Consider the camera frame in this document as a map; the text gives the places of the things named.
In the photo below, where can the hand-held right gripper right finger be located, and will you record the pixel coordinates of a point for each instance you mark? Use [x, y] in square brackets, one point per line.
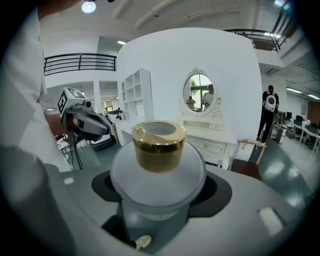
[245, 200]

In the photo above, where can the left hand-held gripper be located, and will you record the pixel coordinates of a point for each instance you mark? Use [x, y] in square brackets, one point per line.
[66, 105]

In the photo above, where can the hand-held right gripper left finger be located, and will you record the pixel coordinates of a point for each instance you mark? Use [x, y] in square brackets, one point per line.
[75, 200]

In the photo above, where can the frosted bottle with gold cap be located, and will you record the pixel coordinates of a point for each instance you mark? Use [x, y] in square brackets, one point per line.
[157, 147]

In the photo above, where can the person's left forearm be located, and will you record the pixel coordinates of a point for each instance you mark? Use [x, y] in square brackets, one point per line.
[53, 125]

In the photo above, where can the white dressing table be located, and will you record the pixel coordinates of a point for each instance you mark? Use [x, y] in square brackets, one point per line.
[207, 146]

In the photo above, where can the white side desk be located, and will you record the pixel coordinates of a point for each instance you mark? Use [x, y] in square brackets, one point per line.
[123, 132]

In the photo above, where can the wooden chair dark seat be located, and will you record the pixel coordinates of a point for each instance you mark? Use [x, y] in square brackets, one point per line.
[245, 170]

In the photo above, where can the white open bookshelf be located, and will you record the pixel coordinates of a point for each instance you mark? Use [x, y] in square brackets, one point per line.
[143, 82]

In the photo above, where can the black balcony railing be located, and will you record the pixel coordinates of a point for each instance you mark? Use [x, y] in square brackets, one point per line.
[80, 61]
[277, 42]

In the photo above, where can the person's white shirt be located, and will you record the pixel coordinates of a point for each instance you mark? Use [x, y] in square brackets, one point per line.
[22, 87]

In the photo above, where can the row of office desks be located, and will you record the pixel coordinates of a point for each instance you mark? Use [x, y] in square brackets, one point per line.
[307, 130]

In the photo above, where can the round ceiling lamp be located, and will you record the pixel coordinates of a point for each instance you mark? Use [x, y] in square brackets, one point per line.
[88, 7]

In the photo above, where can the oval mirror white ornate frame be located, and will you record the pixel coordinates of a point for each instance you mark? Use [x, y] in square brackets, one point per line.
[198, 92]

